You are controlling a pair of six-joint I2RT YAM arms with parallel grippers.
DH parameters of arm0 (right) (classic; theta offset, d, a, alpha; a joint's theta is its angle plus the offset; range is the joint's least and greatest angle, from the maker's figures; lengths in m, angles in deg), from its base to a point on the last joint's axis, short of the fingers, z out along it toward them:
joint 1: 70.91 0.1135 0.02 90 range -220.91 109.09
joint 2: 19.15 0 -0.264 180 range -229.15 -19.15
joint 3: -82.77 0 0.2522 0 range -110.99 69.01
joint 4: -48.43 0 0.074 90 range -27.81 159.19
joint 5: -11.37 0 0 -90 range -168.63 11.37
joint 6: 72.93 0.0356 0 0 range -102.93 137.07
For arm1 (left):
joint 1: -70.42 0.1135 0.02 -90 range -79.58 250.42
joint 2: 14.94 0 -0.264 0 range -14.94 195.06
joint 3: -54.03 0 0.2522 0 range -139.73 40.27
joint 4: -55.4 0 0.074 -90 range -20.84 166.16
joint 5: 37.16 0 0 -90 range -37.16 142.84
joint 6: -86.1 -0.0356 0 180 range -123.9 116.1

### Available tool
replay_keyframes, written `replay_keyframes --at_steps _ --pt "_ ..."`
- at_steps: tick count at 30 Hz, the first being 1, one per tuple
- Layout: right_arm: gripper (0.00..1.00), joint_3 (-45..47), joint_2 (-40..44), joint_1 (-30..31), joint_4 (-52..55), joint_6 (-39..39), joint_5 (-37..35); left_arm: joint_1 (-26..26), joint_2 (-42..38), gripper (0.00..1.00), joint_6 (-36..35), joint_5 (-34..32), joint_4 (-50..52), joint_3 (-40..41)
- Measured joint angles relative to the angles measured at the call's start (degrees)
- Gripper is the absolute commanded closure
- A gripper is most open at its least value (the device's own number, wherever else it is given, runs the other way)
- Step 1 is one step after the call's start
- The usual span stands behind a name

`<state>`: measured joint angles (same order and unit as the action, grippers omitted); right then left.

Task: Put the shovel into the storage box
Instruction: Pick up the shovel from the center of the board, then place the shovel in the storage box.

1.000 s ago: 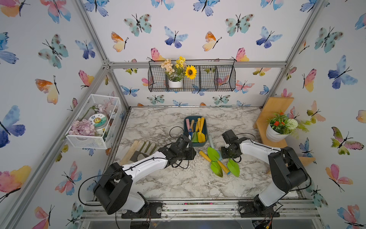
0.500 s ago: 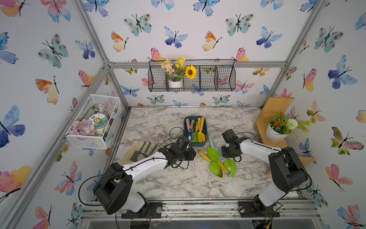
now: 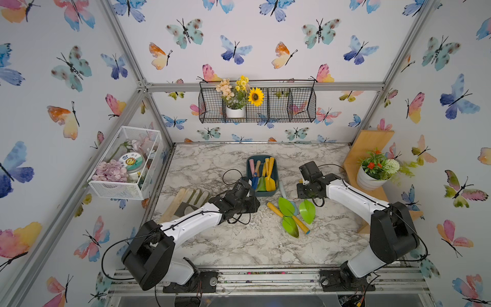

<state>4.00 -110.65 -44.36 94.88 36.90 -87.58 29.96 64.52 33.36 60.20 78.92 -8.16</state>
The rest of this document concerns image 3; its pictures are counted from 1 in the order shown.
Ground green leaf shovel yellow handle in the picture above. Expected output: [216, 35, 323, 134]
[256, 164, 264, 192]

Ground blue shovel wooden handle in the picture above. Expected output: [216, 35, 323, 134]
[252, 160, 261, 190]

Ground green trowel light-blue handle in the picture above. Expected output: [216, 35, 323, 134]
[278, 198, 310, 235]

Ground green narrow shovel yellow handle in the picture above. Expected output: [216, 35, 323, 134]
[299, 200, 317, 225]

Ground purple shovel pink handle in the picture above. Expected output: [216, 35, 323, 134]
[249, 159, 255, 178]

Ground yellow scoop shovel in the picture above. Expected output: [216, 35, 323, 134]
[262, 158, 270, 191]

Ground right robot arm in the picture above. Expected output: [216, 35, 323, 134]
[297, 161, 420, 281]

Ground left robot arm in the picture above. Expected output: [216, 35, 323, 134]
[121, 177, 260, 291]

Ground light blue plastic scoop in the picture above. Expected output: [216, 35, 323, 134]
[279, 180, 298, 212]

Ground white green garden glove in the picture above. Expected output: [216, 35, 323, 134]
[174, 188, 210, 217]

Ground red flower plant white pot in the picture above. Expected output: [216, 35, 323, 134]
[356, 149, 419, 191]

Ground wooden zigzag shelf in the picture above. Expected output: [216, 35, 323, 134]
[339, 130, 424, 234]

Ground sunflower bouquet white pot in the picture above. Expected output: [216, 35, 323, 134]
[216, 75, 265, 119]

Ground round green tin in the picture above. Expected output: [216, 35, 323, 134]
[118, 152, 144, 173]

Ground pink artificial flowers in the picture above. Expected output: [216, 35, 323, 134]
[91, 160, 129, 182]

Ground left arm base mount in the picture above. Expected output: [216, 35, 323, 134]
[162, 257, 218, 294]

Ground black wire wall basket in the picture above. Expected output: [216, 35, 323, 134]
[198, 79, 317, 125]

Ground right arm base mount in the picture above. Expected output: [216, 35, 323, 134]
[319, 262, 375, 292]

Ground white wire mesh basket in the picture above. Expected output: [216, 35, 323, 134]
[88, 126, 164, 200]

